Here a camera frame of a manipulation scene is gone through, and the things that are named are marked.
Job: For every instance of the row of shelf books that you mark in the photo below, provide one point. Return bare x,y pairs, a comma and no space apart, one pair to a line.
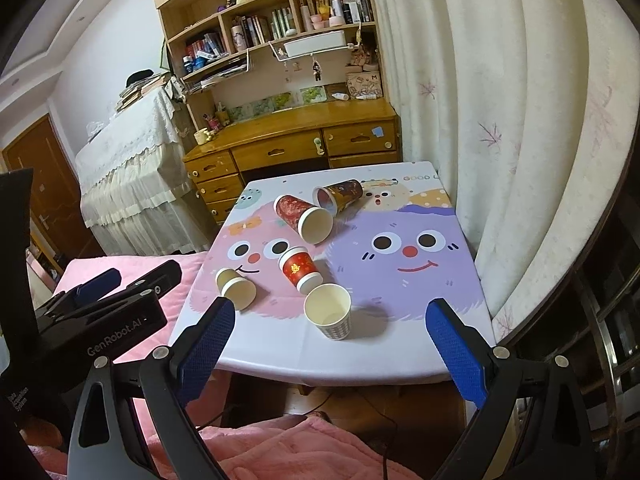
255,27

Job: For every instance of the printed cardboard box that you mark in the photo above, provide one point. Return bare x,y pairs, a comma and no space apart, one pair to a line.
364,85

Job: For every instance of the yellow paper cup lying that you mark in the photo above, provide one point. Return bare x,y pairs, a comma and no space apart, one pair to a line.
235,286

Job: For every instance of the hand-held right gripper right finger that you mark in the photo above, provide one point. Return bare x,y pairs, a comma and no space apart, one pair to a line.
456,355

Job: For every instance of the green patterned tray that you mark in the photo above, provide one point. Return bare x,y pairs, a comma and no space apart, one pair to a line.
313,94

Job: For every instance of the cartoon printed tablecloth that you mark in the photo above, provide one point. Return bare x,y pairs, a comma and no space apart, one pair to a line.
400,280

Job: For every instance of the pink fluffy cloth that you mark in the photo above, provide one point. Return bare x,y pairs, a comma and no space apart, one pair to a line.
280,452

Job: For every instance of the red marbled paper cup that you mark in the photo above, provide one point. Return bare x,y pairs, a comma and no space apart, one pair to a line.
300,216

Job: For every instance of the white floral curtain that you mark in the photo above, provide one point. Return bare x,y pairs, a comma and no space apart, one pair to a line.
490,110

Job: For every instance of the wooden bookshelf hutch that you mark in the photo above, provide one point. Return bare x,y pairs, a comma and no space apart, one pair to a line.
210,15

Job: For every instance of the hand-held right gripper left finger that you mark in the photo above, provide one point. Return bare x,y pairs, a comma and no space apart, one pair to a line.
206,345

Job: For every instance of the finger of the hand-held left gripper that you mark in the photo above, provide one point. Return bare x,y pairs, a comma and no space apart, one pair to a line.
100,284
159,275

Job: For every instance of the small white bottle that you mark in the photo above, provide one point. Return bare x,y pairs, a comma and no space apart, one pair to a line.
341,96

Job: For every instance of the hanging small doll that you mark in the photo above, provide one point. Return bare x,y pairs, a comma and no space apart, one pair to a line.
316,69

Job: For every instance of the wooden desk with drawers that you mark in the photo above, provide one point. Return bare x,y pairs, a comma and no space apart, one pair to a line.
300,147

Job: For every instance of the red paper cup white rim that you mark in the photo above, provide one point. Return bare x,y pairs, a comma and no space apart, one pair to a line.
296,268

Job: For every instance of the stack of books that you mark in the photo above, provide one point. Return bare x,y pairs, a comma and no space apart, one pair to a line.
142,91

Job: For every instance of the small yellow mug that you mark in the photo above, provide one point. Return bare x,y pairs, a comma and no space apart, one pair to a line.
202,136

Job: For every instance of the dark brown paper cup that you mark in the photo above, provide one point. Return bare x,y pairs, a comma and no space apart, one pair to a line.
342,194

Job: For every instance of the grey checked paper cup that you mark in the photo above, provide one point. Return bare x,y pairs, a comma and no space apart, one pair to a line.
327,312

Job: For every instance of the black cap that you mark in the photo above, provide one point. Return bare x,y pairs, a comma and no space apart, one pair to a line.
137,77

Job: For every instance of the metal rack frame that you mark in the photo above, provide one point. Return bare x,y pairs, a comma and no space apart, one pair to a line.
607,360

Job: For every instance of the brown wooden door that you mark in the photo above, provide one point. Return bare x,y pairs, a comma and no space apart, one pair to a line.
45,175

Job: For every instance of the lace covered cabinet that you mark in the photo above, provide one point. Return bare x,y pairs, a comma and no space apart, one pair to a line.
135,170

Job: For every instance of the white storage box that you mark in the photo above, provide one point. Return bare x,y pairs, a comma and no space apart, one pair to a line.
315,44

